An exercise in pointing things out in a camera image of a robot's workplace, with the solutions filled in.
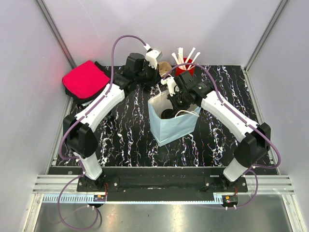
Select red straw cup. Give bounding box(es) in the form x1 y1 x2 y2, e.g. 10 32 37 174
175 65 195 76

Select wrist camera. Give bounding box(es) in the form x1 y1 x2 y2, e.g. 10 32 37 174
161 77 180 97
144 44 162 69

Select light blue paper bag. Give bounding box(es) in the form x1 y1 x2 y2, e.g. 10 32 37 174
148 88 201 147

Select white wrapped straw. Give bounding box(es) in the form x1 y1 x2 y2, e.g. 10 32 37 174
189 52 200 63
185 47 196 63
178 47 184 64

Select red and black cloth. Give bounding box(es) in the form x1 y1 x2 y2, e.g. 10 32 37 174
62 60 110 105

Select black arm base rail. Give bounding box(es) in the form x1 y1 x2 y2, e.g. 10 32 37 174
77 167 248 204

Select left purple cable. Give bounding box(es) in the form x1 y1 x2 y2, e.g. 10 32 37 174
56 35 150 229

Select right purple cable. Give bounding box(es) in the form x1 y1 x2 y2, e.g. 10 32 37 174
163 64 282 210

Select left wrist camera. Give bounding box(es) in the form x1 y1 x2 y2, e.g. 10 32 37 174
144 44 162 69

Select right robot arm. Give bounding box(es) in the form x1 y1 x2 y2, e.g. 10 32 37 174
161 71 271 192

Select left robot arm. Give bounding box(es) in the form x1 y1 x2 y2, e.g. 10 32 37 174
63 49 162 191

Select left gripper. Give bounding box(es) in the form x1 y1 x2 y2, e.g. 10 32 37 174
135 61 161 87

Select brown pulp cup carrier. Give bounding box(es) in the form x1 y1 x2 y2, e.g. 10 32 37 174
158 61 172 77

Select purple cable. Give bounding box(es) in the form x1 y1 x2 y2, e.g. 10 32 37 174
56 35 150 229
163 64 282 210

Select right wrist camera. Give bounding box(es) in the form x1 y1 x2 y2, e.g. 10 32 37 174
161 77 180 97

